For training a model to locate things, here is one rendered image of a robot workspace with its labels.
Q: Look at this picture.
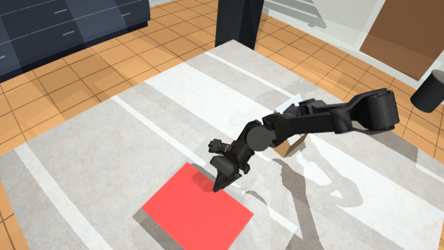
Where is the red lid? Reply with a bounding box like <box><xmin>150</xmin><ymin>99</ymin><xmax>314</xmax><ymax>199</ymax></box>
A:
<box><xmin>142</xmin><ymin>162</ymin><xmax>254</xmax><ymax>250</ymax></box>

